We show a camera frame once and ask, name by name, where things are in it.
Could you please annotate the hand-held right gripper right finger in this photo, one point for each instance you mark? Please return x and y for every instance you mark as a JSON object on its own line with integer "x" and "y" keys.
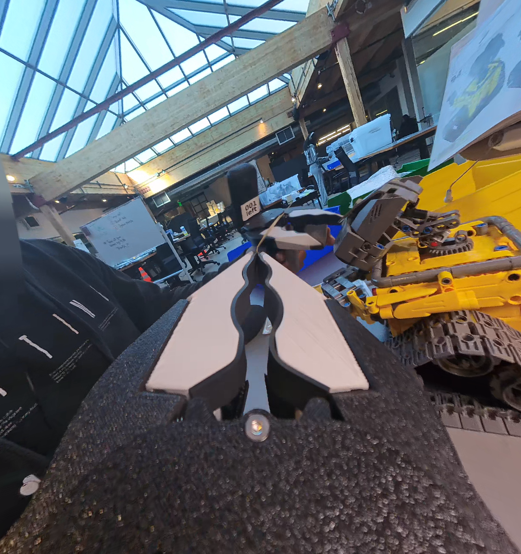
{"x": 317, "y": 342}

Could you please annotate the orange traffic cone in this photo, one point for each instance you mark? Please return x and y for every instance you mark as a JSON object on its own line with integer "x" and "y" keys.
{"x": 144, "y": 275}

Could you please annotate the green plastic bin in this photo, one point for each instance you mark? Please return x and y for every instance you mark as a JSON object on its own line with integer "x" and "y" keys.
{"x": 416, "y": 166}

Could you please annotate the glass skylight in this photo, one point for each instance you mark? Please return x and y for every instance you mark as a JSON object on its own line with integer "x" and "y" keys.
{"x": 87, "y": 69}

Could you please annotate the grey desk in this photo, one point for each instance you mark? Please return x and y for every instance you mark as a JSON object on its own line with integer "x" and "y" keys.
{"x": 503, "y": 476}

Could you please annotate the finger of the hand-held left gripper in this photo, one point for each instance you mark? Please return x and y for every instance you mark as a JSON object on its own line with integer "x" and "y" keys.
{"x": 317, "y": 216}
{"x": 295, "y": 236}

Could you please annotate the whiteboard on stand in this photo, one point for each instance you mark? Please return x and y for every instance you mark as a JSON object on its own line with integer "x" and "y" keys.
{"x": 122, "y": 229}

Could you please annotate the instruction booklet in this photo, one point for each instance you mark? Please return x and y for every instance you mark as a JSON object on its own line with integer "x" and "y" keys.
{"x": 485, "y": 78}

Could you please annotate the blue plastic bin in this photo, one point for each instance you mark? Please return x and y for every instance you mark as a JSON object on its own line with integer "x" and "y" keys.
{"x": 330, "y": 251}

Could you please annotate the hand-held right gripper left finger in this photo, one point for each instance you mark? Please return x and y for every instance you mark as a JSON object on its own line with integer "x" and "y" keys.
{"x": 195, "y": 342}

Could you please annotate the white book stand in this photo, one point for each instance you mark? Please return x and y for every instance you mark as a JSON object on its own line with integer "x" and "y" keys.
{"x": 511, "y": 138}

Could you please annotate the yellow plastic bin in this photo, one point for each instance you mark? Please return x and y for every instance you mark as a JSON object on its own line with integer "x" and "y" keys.
{"x": 503, "y": 186}

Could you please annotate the white storage box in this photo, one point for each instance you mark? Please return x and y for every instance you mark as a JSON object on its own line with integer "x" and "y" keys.
{"x": 369, "y": 138}

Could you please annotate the dark background table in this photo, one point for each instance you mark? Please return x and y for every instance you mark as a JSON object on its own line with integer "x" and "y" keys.
{"x": 399, "y": 143}

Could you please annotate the yellow grey brick robot model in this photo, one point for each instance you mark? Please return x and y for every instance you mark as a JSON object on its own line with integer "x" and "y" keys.
{"x": 468, "y": 277}

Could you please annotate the clear plastic bag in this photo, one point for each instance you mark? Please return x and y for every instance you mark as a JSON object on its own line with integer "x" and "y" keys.
{"x": 373, "y": 182}

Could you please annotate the cluttered background table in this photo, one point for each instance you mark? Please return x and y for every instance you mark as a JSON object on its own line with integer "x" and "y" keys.
{"x": 282, "y": 189}

